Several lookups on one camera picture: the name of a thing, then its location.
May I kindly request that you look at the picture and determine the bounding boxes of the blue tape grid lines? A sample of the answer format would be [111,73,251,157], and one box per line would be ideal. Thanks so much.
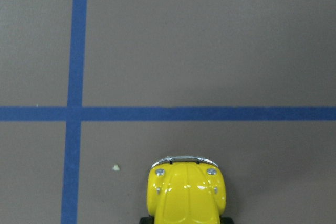
[1,0,335,223]

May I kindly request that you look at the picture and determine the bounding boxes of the yellow beetle toy car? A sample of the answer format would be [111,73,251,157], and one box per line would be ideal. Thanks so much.
[139,156,234,223]

